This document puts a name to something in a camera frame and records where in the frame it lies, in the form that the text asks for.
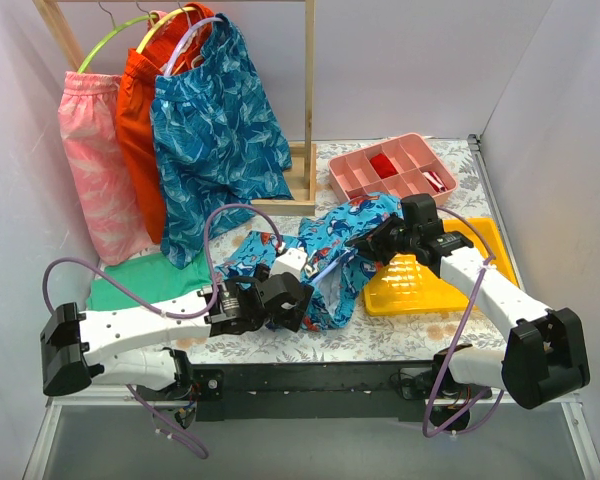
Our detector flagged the blue shark print shorts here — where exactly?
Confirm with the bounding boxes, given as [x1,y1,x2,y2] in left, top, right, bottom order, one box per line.
[214,191,406,332]

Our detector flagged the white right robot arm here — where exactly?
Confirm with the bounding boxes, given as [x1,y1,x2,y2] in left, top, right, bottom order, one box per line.
[346,194,591,409]

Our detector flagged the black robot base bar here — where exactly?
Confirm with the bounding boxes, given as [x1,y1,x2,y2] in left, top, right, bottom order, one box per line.
[134,363,494,434]

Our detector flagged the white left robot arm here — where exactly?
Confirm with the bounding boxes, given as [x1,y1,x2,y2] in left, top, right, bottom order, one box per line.
[40,273,314,400]

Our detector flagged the teal leaf print shorts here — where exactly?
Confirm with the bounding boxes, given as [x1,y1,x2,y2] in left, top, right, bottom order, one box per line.
[150,13,292,269]

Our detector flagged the pink patterned shorts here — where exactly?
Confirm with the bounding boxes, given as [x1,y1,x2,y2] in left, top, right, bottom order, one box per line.
[58,71,152,265]

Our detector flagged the orange shorts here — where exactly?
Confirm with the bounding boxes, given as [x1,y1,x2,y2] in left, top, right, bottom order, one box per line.
[115,2,214,244]

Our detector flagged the translucent white hanger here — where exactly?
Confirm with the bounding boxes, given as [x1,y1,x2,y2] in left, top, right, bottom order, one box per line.
[163,16,223,77]

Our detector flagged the yellow hanger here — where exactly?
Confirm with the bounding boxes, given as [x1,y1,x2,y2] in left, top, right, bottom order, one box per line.
[135,6,197,54]

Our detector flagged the green hanger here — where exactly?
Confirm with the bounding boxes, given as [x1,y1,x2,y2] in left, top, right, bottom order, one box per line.
[77,13,159,75]

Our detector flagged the yellow plastic tray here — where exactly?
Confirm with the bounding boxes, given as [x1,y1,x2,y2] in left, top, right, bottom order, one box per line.
[363,217,517,316]

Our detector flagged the red white striped cloth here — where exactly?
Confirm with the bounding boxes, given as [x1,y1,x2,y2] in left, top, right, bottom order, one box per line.
[422,170,447,193]

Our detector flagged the pink divided organizer box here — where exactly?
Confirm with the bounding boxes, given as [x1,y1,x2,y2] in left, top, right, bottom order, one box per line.
[328,133,458,205]

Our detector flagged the red rolled cloth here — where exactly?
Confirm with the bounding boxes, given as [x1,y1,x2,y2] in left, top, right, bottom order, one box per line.
[369,153,398,179]

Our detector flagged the floral table mat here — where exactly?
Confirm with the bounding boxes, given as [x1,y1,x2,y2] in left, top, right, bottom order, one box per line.
[173,137,506,364]

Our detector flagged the wooden clothes rack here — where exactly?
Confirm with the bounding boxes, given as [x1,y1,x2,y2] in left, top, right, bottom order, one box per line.
[34,1,317,216]

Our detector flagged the green folded cloth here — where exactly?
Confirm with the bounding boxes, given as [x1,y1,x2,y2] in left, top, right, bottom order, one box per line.
[86,252,211,311]

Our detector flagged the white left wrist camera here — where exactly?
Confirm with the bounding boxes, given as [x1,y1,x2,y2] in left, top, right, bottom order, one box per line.
[270,247,308,279]

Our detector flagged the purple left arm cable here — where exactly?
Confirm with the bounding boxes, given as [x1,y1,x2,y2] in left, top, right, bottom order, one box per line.
[42,202,289,460]

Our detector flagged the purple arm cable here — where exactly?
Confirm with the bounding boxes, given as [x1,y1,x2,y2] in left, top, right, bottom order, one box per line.
[42,202,289,460]
[422,207,506,439]

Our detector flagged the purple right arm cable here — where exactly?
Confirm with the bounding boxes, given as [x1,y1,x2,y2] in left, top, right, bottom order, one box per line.
[422,207,506,439]

